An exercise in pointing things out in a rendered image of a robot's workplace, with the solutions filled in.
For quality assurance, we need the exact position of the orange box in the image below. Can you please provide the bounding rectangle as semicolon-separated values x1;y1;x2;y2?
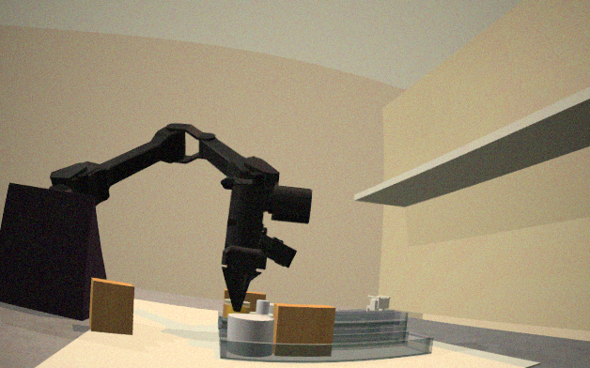
224;289;266;312
272;303;335;344

